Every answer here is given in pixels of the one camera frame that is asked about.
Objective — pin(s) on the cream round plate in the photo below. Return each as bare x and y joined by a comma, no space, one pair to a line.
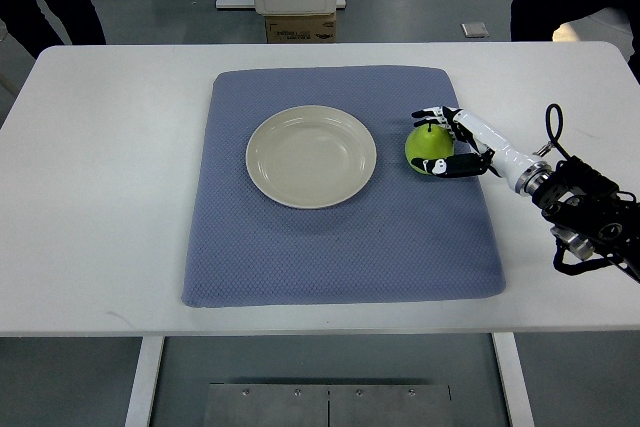
311,157

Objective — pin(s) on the brown cardboard box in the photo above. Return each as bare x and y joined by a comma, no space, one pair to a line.
301,29

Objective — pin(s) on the white table leg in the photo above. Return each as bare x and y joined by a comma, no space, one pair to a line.
512,380
145,380

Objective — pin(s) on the blue woven table mat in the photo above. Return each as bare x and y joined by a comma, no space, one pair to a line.
404,237

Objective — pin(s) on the small grey floor plate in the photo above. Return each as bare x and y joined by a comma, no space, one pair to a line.
474,30

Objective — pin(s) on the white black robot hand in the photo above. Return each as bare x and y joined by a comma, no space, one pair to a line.
491,151

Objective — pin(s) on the white right table leg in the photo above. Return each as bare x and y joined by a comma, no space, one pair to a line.
512,380

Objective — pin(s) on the white left table leg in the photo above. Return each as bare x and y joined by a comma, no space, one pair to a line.
145,380

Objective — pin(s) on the green pear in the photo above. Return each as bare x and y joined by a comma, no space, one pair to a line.
429,141

